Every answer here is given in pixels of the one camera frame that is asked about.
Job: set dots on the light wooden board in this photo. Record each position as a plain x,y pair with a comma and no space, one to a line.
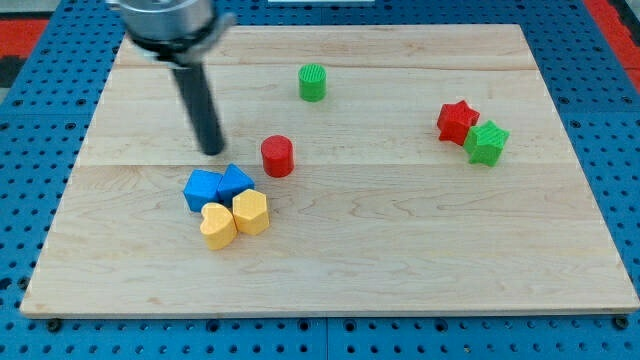
378,218

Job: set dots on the black pusher rod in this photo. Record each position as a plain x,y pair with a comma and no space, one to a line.
196,95

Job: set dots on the red cylinder block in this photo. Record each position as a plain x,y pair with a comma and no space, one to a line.
277,153

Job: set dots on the yellow hexagon block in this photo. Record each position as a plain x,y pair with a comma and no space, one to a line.
251,212

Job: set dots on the green star block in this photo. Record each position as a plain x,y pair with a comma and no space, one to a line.
484,143

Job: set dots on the red star block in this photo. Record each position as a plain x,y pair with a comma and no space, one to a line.
455,121

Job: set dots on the blue cube block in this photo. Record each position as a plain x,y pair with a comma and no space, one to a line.
201,188

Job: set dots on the blue triangle block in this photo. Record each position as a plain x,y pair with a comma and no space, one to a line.
233,182

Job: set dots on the yellow heart block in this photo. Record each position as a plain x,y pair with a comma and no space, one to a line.
218,226

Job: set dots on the green cylinder block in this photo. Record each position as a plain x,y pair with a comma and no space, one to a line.
312,82

